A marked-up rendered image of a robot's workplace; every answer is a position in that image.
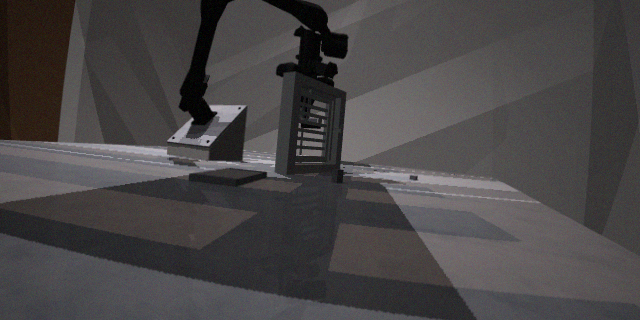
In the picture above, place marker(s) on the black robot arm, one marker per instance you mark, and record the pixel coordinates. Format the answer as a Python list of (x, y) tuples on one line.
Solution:
[(309, 14)]

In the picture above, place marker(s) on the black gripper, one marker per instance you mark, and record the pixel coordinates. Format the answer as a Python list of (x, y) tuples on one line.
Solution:
[(303, 58)]

